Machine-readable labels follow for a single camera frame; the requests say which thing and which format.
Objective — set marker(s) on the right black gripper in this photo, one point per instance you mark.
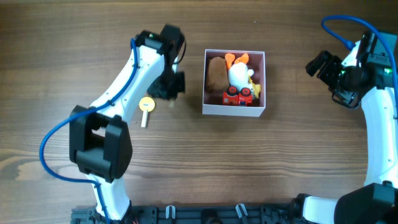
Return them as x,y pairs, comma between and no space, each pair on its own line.
329,74

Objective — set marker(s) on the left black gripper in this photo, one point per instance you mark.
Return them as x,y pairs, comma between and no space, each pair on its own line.
179,89

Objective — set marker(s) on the white wooden rattle drum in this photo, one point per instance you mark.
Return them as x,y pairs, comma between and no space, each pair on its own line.
171,104

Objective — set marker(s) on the yellow wooden rattle drum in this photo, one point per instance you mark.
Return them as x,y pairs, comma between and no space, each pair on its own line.
146,104

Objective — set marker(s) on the pink box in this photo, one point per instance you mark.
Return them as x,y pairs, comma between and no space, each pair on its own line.
212,101

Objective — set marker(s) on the brown plush toy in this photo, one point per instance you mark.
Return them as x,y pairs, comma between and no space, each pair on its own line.
217,77

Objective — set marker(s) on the red toy car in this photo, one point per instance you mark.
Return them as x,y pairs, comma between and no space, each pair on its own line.
234,97

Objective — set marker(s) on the white duck plush toy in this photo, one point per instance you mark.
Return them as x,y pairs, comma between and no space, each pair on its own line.
239,75

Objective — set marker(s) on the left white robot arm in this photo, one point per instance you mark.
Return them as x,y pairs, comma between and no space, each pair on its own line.
99,139

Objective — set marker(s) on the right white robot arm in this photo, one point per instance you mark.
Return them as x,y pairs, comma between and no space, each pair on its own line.
376,201

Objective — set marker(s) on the black mounting rail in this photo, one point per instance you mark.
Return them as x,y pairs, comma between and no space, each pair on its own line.
265,214

